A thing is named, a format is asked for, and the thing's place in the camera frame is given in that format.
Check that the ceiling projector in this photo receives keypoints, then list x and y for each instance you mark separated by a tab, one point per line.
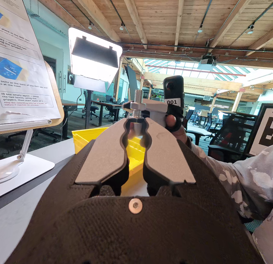
205	62

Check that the ceiling track spotlight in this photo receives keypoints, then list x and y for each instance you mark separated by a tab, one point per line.
200	29
250	30
121	26
90	25

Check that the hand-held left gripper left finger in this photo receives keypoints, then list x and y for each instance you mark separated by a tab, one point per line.
102	155

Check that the wooden office desk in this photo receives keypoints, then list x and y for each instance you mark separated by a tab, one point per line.
106	102
70	101

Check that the instruction sheet on stand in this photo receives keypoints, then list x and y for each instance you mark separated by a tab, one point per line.
32	166

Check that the person's right hand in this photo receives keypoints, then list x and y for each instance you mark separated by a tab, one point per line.
181	136

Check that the person's right forearm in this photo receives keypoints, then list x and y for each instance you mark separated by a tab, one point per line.
245	183

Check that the yellow plastic bin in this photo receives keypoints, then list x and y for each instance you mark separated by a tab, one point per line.
85	138

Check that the studio light panel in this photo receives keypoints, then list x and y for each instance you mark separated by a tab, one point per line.
89	72

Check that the silver hex nut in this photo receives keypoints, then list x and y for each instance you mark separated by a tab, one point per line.
138	106

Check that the black mesh office chair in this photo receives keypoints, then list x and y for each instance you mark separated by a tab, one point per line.
230	132

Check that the black panel board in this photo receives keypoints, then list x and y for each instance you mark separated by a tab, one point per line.
131	81

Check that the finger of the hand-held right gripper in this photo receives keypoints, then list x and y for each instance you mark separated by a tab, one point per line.
126	106
156	106

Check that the silver bolt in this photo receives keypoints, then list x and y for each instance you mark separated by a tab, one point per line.
139	95

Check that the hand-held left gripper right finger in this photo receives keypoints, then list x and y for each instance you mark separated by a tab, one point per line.
168	155

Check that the framed marker poster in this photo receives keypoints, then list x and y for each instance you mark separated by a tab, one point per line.
264	129

